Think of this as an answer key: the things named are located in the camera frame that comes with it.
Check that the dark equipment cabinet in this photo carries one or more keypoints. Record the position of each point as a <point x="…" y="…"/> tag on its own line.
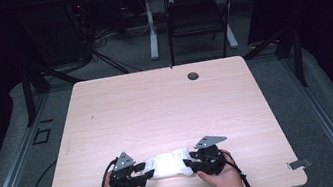
<point x="54" y="37"/>

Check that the person's right hand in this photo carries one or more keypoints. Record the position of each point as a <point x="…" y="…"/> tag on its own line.
<point x="229" y="181"/>

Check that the black folding chair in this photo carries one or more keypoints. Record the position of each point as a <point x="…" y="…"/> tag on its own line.
<point x="196" y="14"/>

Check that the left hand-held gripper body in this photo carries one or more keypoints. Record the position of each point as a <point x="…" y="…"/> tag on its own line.
<point x="123" y="177"/>

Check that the white sock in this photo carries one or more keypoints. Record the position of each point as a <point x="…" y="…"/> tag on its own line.
<point x="162" y="166"/>
<point x="185" y="154"/>

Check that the black metal frame stand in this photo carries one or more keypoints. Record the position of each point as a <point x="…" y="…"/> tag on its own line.
<point x="298" y="55"/>
<point x="28" y="95"/>

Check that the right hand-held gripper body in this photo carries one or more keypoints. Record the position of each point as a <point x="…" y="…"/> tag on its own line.
<point x="210" y="160"/>

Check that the grey metal bracket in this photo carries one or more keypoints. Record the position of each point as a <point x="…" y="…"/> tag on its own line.
<point x="298" y="164"/>

